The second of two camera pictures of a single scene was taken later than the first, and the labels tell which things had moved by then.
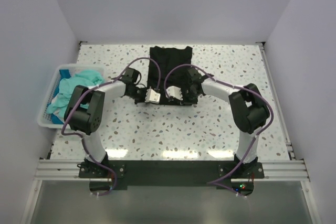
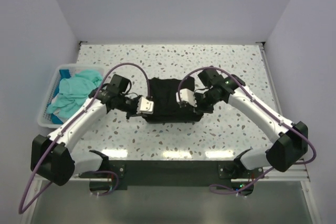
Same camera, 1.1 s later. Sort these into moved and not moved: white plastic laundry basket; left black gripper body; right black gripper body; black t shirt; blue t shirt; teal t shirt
Moved: left black gripper body; right black gripper body; black t shirt
Not moved: teal t shirt; white plastic laundry basket; blue t shirt
